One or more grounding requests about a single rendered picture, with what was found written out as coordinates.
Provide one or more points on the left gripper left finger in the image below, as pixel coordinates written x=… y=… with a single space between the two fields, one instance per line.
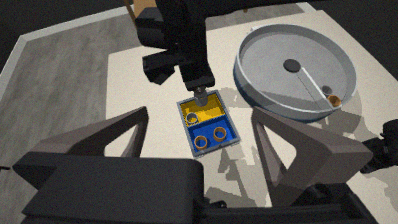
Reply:
x=92 y=139

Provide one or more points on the yellow bin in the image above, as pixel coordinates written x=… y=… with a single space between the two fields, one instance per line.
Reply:
x=212 y=109

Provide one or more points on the grey metal bushing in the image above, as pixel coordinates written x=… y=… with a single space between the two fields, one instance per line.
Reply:
x=326 y=89
x=191 y=115
x=201 y=102

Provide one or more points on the bronze bushing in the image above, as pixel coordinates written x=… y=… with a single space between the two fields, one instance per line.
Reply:
x=334 y=100
x=221 y=129
x=200 y=138

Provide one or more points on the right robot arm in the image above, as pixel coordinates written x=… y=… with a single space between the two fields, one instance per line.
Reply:
x=188 y=17

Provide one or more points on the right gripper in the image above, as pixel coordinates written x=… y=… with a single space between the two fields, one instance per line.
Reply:
x=206 y=77

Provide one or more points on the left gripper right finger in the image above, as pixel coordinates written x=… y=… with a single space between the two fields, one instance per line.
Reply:
x=322 y=157

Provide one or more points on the blue bin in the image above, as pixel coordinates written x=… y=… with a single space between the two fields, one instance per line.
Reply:
x=207 y=128

